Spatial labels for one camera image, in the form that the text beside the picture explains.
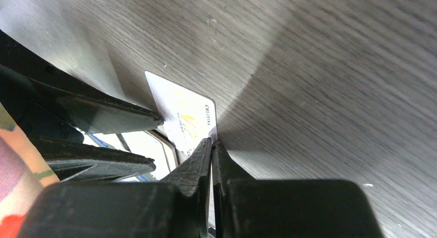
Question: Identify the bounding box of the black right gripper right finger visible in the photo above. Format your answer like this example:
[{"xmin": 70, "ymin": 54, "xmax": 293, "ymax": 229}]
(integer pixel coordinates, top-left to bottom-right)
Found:
[{"xmin": 212, "ymin": 142, "xmax": 383, "ymax": 237}]

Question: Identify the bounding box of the orange floral garment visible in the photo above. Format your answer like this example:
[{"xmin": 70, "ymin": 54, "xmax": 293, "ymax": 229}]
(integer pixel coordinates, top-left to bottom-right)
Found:
[{"xmin": 1, "ymin": 106, "xmax": 60, "ymax": 237}]

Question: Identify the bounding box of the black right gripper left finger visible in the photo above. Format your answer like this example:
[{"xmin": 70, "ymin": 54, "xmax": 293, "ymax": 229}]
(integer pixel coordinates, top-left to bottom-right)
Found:
[{"xmin": 18, "ymin": 138, "xmax": 212, "ymax": 237}]

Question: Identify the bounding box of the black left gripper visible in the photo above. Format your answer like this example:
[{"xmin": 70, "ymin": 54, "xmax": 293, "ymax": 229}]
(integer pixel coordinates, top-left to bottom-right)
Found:
[{"xmin": 1, "ymin": 32, "xmax": 163, "ymax": 182}]

